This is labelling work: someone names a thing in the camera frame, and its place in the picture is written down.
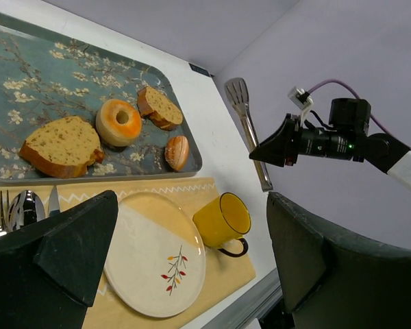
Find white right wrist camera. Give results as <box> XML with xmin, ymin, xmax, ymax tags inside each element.
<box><xmin>288</xmin><ymin>87</ymin><xmax>314</xmax><ymax>123</ymax></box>

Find aluminium table front rail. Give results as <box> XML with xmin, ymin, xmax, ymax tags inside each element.
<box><xmin>184</xmin><ymin>269</ymin><xmax>283</xmax><ymax>328</ymax></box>

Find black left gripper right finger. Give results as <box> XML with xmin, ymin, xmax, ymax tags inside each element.
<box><xmin>266</xmin><ymin>192</ymin><xmax>411</xmax><ymax>328</ymax></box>

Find silver table knife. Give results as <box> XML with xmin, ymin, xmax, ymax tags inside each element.
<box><xmin>48</xmin><ymin>186</ymin><xmax>60</xmax><ymax>217</ymax></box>

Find bread slice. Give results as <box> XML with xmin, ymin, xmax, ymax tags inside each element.
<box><xmin>136</xmin><ymin>86</ymin><xmax>184</xmax><ymax>131</ymax></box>
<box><xmin>19</xmin><ymin>116</ymin><xmax>104</xmax><ymax>179</ymax></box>

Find right bread slice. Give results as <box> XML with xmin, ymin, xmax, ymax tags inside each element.
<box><xmin>136</xmin><ymin>86</ymin><xmax>184</xmax><ymax>131</ymax></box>

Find blue floral serving tray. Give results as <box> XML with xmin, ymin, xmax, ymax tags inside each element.
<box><xmin>0</xmin><ymin>8</ymin><xmax>203</xmax><ymax>182</ymax></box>

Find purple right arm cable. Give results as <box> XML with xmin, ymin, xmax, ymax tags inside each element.
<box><xmin>306</xmin><ymin>78</ymin><xmax>411</xmax><ymax>158</ymax></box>

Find yellow mug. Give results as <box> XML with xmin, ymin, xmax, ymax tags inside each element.
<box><xmin>192</xmin><ymin>193</ymin><xmax>251</xmax><ymax>258</ymax></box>

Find orange glazed bagel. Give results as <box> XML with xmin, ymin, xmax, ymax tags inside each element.
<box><xmin>96</xmin><ymin>99</ymin><xmax>142</xmax><ymax>147</ymax></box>

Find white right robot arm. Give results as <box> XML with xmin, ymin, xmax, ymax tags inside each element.
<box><xmin>249</xmin><ymin>98</ymin><xmax>411</xmax><ymax>190</ymax></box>

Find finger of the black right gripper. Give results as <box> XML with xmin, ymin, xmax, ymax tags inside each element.
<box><xmin>249</xmin><ymin>116</ymin><xmax>290</xmax><ymax>167</ymax></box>

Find metal serving tongs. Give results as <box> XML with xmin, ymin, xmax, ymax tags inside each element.
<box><xmin>224</xmin><ymin>77</ymin><xmax>273</xmax><ymax>192</ymax></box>

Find right blue corner label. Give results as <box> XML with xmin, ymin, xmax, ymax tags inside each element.
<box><xmin>189</xmin><ymin>63</ymin><xmax>213</xmax><ymax>77</ymax></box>

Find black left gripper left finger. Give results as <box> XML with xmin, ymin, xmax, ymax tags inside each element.
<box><xmin>0</xmin><ymin>190</ymin><xmax>119</xmax><ymax>328</ymax></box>

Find white and yellow plate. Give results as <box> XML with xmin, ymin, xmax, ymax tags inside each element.
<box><xmin>104</xmin><ymin>192</ymin><xmax>206</xmax><ymax>318</ymax></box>

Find small orange bread roll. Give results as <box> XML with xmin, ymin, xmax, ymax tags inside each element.
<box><xmin>164</xmin><ymin>136</ymin><xmax>189</xmax><ymax>171</ymax></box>

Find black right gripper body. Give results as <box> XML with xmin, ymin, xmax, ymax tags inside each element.
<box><xmin>285</xmin><ymin>114</ymin><xmax>329</xmax><ymax>166</ymax></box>

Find yellow cloth placemat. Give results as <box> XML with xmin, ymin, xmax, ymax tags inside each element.
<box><xmin>0</xmin><ymin>176</ymin><xmax>257</xmax><ymax>329</ymax></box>

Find left bread slice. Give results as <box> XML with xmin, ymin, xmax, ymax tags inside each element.
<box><xmin>19</xmin><ymin>116</ymin><xmax>104</xmax><ymax>179</ymax></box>

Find silver spoon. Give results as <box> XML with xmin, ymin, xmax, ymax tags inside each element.
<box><xmin>7</xmin><ymin>190</ymin><xmax>45</xmax><ymax>232</ymax></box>

